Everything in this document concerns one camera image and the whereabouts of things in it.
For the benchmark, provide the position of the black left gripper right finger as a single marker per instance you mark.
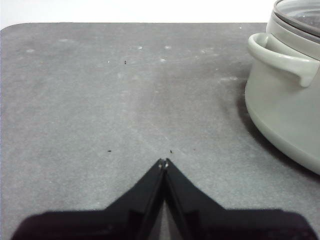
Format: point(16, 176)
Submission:
point(237, 225)

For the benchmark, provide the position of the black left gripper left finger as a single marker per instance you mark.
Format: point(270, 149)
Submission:
point(100, 225)

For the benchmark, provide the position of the pale green electric cooking pot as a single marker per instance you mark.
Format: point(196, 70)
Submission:
point(280, 112)

